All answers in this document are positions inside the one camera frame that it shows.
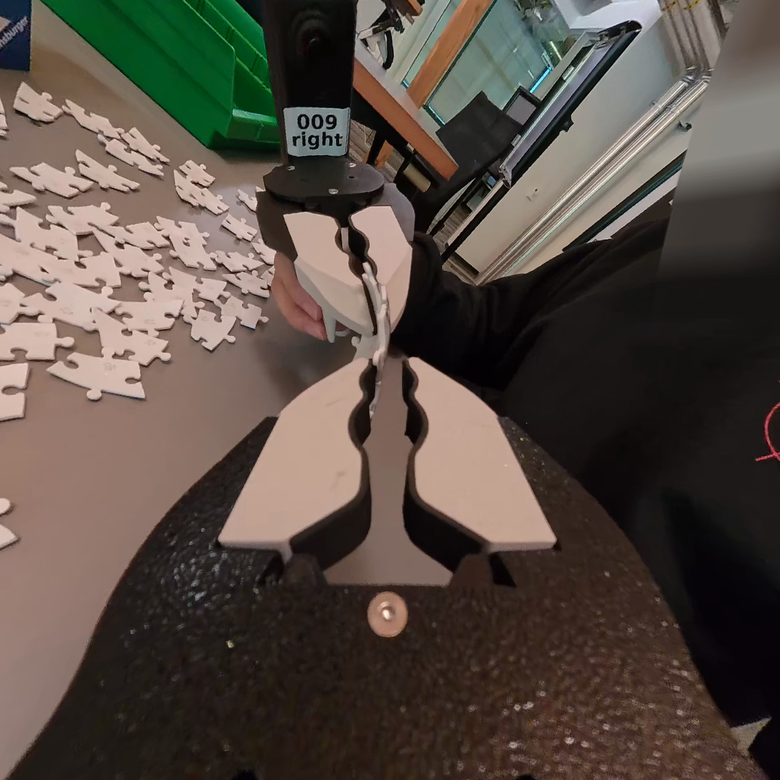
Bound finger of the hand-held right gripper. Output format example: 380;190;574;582
350;205;412;335
284;209;375;343

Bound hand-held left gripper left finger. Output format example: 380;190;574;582
217;358;374;570

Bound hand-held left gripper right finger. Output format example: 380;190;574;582
402;357;558;572

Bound person's right forearm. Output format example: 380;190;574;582
390;216;671;394

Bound pile of white puzzle pieces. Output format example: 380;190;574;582
0;81;278;549

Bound person's right hand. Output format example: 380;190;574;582
271;251;329;341

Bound wooden edged table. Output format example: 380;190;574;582
352;58;459;182

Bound black office chair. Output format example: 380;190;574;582
427;91;543;235

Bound green plastic storage bin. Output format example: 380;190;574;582
39;0;282;151

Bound person's black sweatshirt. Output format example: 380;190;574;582
500;201;780;780

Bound blue cardboard box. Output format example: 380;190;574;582
0;0;33;72

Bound aluminium frame partition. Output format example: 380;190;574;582
448;18;726;284

